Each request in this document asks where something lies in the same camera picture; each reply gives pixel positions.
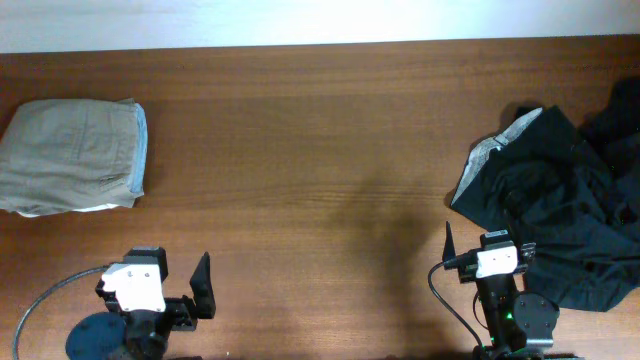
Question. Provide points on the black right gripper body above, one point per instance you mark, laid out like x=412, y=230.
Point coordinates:
x=467, y=270

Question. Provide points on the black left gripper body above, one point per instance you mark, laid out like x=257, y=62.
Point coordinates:
x=179, y=310

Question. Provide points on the black garment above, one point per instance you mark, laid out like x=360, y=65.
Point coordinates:
x=544, y=182

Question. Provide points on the khaki beige shorts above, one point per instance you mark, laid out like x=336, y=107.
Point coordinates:
x=73, y=155

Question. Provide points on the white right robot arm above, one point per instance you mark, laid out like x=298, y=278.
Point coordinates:
x=520, y=323

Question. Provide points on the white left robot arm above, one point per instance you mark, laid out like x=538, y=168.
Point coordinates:
x=105, y=336

